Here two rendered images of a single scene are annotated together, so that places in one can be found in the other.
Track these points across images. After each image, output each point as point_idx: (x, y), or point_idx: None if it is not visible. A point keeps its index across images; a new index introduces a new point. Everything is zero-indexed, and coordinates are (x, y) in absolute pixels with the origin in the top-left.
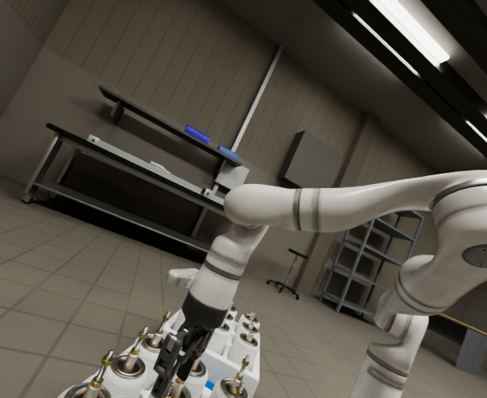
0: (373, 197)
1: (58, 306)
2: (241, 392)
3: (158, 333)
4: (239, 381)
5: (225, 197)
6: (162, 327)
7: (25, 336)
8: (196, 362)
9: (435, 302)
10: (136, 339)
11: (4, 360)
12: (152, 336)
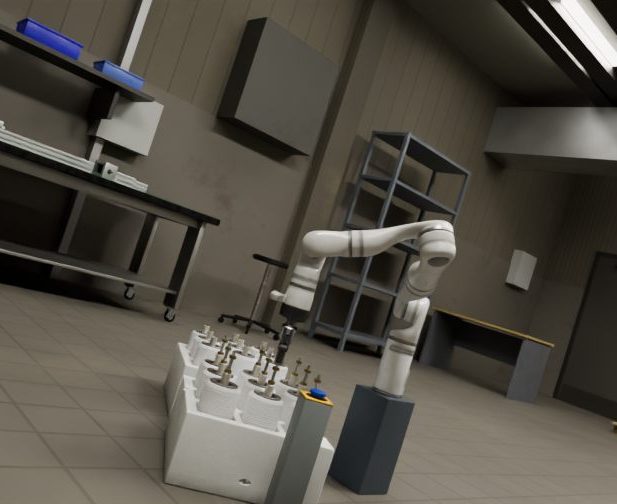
0: (390, 236)
1: (27, 372)
2: (309, 370)
3: (221, 354)
4: (296, 376)
5: (303, 241)
6: (222, 349)
7: (44, 397)
8: (259, 369)
9: (424, 288)
10: (203, 363)
11: (57, 412)
12: (211, 360)
